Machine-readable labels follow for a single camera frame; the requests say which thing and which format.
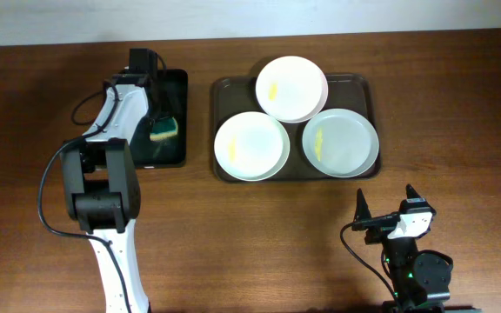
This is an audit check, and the green and yellow sponge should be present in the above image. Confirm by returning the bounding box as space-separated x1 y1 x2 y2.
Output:
150 116 179 142

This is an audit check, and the pale blue plate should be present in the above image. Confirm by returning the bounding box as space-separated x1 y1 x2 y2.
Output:
302 109 380 178

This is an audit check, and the white plate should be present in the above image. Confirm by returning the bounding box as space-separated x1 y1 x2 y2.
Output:
213 111 291 182

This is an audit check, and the pink-white plate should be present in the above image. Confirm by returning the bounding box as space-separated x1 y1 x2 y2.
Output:
255 56 329 123

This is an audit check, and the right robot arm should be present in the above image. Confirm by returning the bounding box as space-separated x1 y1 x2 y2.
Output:
351 184 476 312

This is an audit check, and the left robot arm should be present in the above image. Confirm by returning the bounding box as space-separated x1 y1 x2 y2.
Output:
60 49 163 312

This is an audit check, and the black rectangular sponge tray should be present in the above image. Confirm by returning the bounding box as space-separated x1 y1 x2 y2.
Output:
110 69 188 168

